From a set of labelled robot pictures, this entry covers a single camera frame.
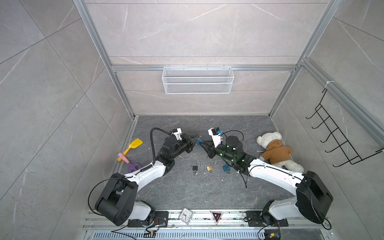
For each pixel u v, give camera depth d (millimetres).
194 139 768
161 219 730
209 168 919
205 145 746
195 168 903
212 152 696
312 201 417
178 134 763
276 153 907
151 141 673
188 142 729
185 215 730
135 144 1013
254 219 730
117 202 419
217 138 670
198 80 998
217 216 742
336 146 653
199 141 765
